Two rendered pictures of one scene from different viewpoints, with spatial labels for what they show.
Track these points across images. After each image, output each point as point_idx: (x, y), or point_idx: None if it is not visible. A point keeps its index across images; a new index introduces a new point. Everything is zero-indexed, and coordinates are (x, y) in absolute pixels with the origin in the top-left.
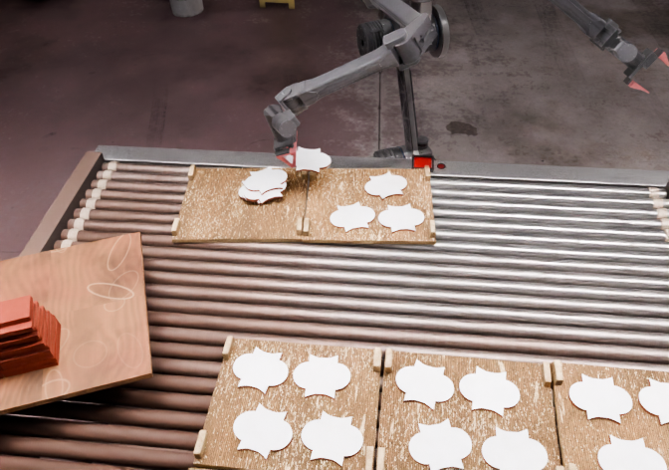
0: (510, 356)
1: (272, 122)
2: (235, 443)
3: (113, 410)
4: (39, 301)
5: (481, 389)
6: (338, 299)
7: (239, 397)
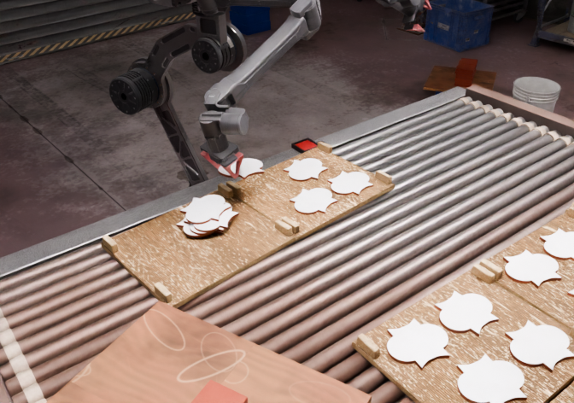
0: (540, 223)
1: (221, 126)
2: None
3: None
4: None
5: (565, 247)
6: (386, 259)
7: (433, 376)
